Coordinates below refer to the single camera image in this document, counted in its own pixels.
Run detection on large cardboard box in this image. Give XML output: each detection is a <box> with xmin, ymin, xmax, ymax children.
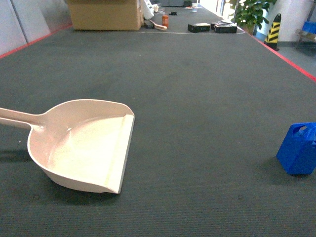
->
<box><xmin>67</xmin><ymin>0</ymin><xmax>142</xmax><ymax>31</ymax></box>

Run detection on beige plastic dustpan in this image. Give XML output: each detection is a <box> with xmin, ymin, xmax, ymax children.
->
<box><xmin>0</xmin><ymin>99</ymin><xmax>135</xmax><ymax>194</ymax></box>

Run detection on potted green plant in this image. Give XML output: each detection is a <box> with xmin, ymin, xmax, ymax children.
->
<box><xmin>232</xmin><ymin>0</ymin><xmax>277</xmax><ymax>35</ymax></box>

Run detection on black box right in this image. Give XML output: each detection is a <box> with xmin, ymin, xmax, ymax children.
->
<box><xmin>210</xmin><ymin>21</ymin><xmax>237</xmax><ymax>34</ymax></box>

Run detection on yellow black traffic cone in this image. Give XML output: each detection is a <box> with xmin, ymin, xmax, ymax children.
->
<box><xmin>264</xmin><ymin>13</ymin><xmax>281</xmax><ymax>51</ymax></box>

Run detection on black box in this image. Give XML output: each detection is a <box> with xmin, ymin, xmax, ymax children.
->
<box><xmin>210</xmin><ymin>21</ymin><xmax>237</xmax><ymax>34</ymax></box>
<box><xmin>188</xmin><ymin>23</ymin><xmax>211</xmax><ymax>33</ymax></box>

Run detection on wooden handled brush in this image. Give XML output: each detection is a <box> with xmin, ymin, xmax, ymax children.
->
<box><xmin>148</xmin><ymin>20</ymin><xmax>167</xmax><ymax>31</ymax></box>

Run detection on blue plastic block part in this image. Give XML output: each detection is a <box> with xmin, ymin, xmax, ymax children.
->
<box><xmin>276</xmin><ymin>122</ymin><xmax>316</xmax><ymax>175</ymax></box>

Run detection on black box left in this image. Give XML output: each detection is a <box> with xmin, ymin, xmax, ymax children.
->
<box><xmin>188</xmin><ymin>23</ymin><xmax>211</xmax><ymax>33</ymax></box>

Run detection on orange bottle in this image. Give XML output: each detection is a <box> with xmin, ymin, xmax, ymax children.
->
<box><xmin>162</xmin><ymin>15</ymin><xmax>169</xmax><ymax>28</ymax></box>

